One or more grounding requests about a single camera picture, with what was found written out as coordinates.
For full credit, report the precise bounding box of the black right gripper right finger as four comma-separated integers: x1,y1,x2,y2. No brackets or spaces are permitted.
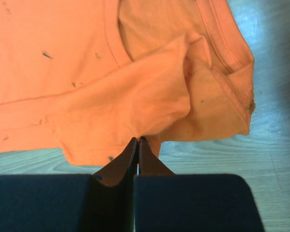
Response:
134,138,264,232

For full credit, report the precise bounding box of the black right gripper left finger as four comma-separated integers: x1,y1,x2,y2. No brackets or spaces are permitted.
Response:
0,138,137,232

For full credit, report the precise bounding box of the orange t-shirt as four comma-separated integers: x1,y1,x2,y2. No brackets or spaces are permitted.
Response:
0,0,255,165

